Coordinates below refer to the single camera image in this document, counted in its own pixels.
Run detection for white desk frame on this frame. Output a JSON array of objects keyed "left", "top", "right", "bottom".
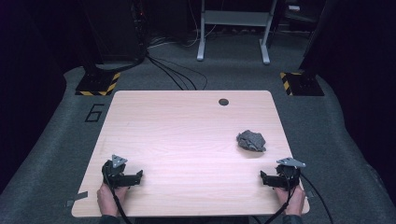
[{"left": 196, "top": 0, "right": 278, "bottom": 66}]

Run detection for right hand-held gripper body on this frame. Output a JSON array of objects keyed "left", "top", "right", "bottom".
[{"left": 275, "top": 157, "right": 307, "bottom": 191}]

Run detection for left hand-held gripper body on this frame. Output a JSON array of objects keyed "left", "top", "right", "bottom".
[{"left": 102, "top": 154, "right": 135, "bottom": 189}]

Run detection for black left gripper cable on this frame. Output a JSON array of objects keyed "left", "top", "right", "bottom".
[{"left": 103, "top": 164, "right": 134, "bottom": 224}]

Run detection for white floor cables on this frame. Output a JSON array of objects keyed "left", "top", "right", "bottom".
[{"left": 148, "top": 18, "right": 219, "bottom": 50}]

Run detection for black floor cable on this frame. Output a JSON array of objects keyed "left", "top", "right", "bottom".
[
  {"left": 145, "top": 55, "right": 187, "bottom": 91},
  {"left": 148, "top": 55, "right": 209, "bottom": 91}
]

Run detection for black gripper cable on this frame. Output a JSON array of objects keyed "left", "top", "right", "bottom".
[
  {"left": 103, "top": 164, "right": 134, "bottom": 224},
  {"left": 262, "top": 178, "right": 297, "bottom": 224}
]

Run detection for black stand post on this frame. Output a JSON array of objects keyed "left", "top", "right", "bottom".
[
  {"left": 298, "top": 0, "right": 332, "bottom": 75},
  {"left": 78, "top": 0, "right": 106, "bottom": 78}
]

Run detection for grey towel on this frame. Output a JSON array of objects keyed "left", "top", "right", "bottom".
[{"left": 235, "top": 129, "right": 267, "bottom": 153}]

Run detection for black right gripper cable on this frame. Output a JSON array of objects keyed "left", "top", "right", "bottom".
[{"left": 262, "top": 178, "right": 297, "bottom": 224}]

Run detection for thin black cable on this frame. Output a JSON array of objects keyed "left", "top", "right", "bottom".
[{"left": 299, "top": 172, "right": 334, "bottom": 224}]

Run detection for black cabinet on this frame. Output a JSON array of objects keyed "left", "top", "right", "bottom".
[{"left": 101, "top": 0, "right": 148, "bottom": 64}]

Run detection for hazard-striped black base plate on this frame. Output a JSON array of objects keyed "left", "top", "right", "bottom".
[
  {"left": 278, "top": 71, "right": 326, "bottom": 97},
  {"left": 75, "top": 71, "right": 121, "bottom": 97}
]

